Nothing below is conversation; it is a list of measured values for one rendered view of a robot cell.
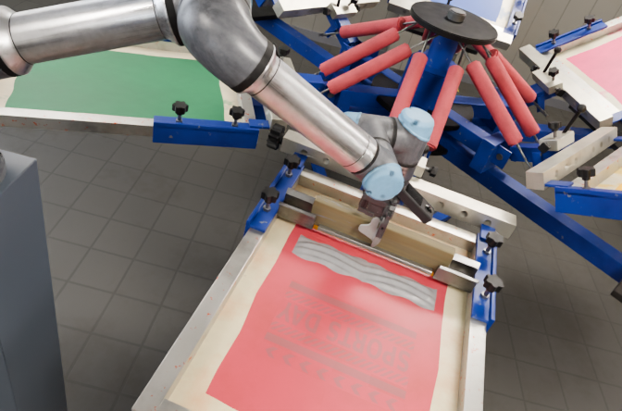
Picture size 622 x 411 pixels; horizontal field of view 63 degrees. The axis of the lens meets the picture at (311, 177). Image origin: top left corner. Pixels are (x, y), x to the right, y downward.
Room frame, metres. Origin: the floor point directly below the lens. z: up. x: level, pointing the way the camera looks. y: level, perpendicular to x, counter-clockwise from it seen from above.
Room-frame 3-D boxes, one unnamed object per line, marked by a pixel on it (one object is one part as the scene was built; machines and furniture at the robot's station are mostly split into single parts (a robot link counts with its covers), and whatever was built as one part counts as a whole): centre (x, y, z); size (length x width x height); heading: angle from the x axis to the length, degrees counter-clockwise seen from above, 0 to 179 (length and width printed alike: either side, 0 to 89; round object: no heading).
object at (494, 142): (1.79, -0.32, 0.99); 0.82 x 0.79 x 0.12; 172
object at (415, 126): (0.95, -0.18, 1.31); 0.09 x 0.08 x 0.11; 107
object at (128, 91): (1.45, 0.52, 1.05); 1.08 x 0.61 x 0.23; 112
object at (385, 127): (0.91, -0.09, 1.30); 0.11 x 0.11 x 0.08; 17
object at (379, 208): (0.95, -0.17, 1.15); 0.09 x 0.08 x 0.12; 82
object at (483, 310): (0.95, -0.48, 0.97); 0.30 x 0.05 x 0.07; 172
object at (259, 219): (1.02, 0.07, 0.97); 0.30 x 0.05 x 0.07; 172
